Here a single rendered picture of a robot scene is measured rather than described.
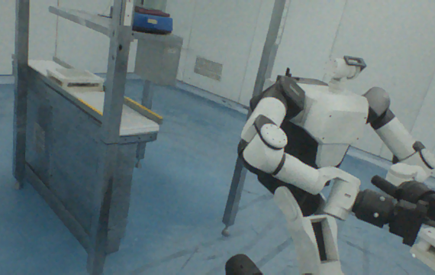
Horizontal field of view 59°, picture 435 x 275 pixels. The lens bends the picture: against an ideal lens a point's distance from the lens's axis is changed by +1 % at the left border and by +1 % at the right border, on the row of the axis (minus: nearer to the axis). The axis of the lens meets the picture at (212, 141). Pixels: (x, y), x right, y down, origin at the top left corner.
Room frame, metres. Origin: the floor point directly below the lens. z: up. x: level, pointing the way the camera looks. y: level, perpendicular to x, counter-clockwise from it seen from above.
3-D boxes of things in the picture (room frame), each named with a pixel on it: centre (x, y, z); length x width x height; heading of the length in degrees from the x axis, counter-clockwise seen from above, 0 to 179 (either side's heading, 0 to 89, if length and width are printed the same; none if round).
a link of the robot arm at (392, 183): (1.13, -0.60, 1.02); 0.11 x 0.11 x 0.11; 23
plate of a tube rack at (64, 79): (2.20, 0.87, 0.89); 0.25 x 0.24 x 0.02; 137
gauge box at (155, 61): (1.88, 0.35, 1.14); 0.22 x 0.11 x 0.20; 47
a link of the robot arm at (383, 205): (0.92, -0.51, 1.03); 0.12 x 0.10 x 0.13; 63
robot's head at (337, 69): (1.34, -0.38, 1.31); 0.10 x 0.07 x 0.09; 121
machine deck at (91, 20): (1.91, 0.59, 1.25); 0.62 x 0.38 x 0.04; 47
